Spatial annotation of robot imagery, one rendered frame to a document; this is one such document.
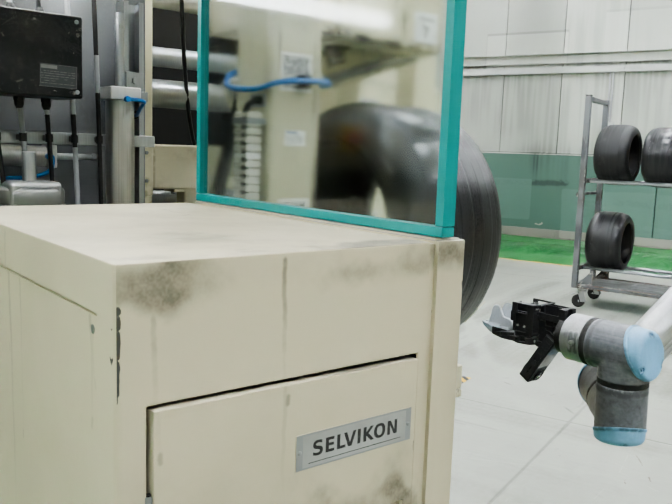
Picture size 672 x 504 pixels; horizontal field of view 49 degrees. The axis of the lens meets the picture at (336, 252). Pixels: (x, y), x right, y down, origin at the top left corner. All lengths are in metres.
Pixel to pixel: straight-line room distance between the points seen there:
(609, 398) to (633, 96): 11.61
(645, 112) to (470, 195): 11.32
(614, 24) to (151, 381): 12.69
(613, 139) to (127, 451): 6.63
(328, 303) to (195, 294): 0.14
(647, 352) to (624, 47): 11.76
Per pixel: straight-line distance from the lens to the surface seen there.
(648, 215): 12.78
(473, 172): 1.64
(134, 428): 0.64
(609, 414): 1.44
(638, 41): 13.02
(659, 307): 1.57
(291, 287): 0.68
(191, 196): 2.06
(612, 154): 7.05
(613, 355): 1.41
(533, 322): 1.51
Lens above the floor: 1.36
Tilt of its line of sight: 8 degrees down
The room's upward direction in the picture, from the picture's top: 2 degrees clockwise
